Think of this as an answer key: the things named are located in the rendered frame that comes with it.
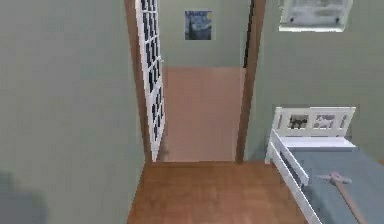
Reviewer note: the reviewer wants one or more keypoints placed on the white glazed room door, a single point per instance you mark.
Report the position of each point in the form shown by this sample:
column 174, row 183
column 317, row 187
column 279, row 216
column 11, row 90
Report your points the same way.
column 150, row 76

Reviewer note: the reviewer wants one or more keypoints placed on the blue framed night painting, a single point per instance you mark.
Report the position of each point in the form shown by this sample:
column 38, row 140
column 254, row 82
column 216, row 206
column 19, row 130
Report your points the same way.
column 198, row 25

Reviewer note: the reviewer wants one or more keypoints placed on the white pillow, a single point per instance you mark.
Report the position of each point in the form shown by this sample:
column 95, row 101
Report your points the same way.
column 316, row 142

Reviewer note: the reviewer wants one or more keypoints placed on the white bed with blue cover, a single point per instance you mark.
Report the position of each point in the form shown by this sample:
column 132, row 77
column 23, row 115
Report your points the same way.
column 336, row 173

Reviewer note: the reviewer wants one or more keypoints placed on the brown wooden door frame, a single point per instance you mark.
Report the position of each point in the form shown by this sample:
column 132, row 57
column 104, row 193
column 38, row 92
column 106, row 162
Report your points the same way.
column 248, row 100

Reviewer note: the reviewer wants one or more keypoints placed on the white framed wall picture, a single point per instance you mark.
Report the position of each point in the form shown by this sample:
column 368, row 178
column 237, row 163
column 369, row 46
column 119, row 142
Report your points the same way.
column 315, row 15

